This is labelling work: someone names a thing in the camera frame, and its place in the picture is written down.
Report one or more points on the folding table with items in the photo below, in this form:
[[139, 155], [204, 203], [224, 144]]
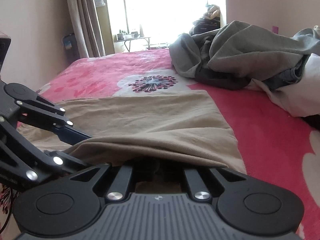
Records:
[[126, 43]]

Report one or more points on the dark blue box device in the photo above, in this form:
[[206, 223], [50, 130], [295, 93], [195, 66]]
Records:
[[71, 48]]

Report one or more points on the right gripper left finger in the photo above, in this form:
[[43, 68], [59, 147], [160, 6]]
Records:
[[119, 188]]

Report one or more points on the dark grey garment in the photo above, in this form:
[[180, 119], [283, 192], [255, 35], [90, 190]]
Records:
[[221, 80]]

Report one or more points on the beige khaki trousers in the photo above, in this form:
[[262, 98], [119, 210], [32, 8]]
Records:
[[181, 126]]

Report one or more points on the white garment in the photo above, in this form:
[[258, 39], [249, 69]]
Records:
[[301, 99]]

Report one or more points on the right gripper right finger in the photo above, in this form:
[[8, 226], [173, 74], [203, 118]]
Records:
[[196, 187]]

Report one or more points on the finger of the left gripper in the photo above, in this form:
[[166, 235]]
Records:
[[38, 112], [48, 165]]

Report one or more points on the grey beige curtain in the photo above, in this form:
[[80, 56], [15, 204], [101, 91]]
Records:
[[86, 27]]

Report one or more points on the grey hooded sweatshirt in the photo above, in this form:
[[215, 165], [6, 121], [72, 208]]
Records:
[[244, 50]]

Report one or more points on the pink floral bed blanket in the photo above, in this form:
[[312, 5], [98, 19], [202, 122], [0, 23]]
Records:
[[276, 198]]

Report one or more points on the blue denim garment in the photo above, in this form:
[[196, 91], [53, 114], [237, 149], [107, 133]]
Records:
[[289, 76]]

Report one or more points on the black white plaid shirt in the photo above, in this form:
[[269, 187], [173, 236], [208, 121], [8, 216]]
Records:
[[205, 45]]

